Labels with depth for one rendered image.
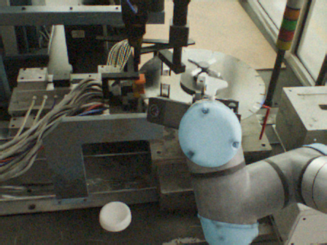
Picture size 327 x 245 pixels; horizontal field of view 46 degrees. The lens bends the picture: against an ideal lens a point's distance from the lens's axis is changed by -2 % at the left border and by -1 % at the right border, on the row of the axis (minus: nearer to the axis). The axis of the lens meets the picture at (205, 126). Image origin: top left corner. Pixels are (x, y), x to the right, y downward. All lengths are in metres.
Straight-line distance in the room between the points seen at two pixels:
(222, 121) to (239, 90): 0.53
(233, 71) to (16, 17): 0.58
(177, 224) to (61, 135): 0.33
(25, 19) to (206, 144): 0.76
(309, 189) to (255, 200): 0.07
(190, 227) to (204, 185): 0.43
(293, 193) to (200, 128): 0.17
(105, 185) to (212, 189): 0.53
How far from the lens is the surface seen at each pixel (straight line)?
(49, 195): 0.98
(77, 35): 1.30
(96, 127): 0.80
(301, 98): 1.10
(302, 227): 0.87
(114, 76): 0.94
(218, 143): 0.45
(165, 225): 0.92
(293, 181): 0.54
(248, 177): 0.52
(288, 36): 1.13
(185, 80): 0.97
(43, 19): 1.11
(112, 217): 0.91
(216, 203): 0.49
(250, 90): 0.98
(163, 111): 0.66
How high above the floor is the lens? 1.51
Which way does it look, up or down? 41 degrees down
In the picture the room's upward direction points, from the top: 8 degrees clockwise
